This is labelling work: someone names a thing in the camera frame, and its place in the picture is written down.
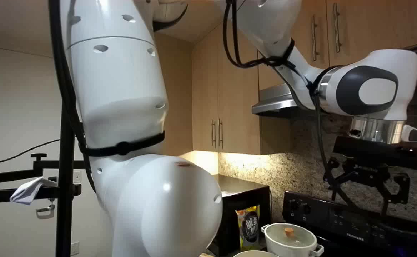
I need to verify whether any white crumpled cloth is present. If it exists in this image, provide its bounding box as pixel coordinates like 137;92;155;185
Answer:
8;175;57;205

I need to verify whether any yellow black snack bag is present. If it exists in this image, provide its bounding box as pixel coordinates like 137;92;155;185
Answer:
234;204;262;251

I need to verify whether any stainless steel range hood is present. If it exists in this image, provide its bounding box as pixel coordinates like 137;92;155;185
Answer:
251;41;417;118

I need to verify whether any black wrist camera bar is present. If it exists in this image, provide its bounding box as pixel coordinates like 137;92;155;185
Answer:
332;135;417;172

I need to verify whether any black camera stand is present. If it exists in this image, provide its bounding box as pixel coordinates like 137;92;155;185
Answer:
0;94;84;257

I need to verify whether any black microwave oven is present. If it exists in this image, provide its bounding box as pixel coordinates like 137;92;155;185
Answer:
214;174;271;255

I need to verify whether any wood cabinet over hood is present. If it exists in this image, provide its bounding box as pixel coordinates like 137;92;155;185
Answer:
256;0;417;91

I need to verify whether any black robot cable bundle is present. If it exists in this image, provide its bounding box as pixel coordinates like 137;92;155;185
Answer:
47;0;395;218

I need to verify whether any long wood wall cabinet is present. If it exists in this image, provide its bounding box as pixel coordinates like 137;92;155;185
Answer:
191;27;291;155

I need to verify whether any white bowl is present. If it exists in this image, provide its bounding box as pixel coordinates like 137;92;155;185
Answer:
232;248;276;257

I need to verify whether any black electric stove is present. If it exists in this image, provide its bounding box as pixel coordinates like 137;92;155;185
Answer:
282;191;417;257

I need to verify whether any white pot lid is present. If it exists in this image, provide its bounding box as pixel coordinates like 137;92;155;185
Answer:
264;221;318;244

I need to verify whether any silver cabinet bar handle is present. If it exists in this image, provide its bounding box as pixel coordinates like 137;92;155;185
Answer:
331;1;344;54
209;118;218;148
216;118;225;149
311;12;321;61

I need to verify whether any thin black wall cable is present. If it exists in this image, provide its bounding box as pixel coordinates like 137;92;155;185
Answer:
0;137;61;169

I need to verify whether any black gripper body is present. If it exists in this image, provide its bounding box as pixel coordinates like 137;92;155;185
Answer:
344;162;394;188

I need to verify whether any white cooking pot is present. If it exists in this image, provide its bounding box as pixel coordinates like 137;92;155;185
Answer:
261;225;325;257

